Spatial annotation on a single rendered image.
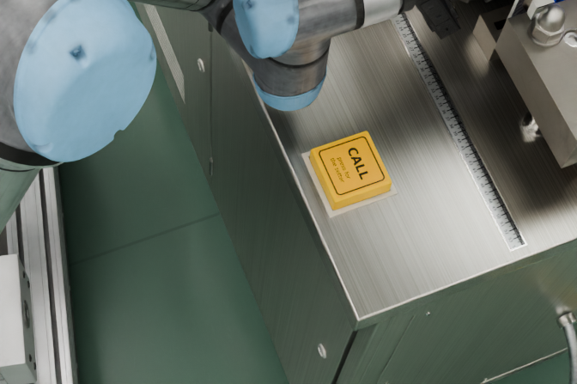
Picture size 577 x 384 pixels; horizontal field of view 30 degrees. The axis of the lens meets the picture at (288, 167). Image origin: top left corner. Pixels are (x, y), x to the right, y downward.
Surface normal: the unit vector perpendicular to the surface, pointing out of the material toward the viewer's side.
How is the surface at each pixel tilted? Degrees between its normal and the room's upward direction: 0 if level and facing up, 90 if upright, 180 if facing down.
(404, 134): 0
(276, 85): 90
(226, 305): 0
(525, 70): 90
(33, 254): 0
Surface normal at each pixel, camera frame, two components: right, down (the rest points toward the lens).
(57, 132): 0.70, 0.62
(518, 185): 0.07, -0.43
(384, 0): 0.36, 0.54
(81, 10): 0.29, -0.53
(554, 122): -0.92, 0.32
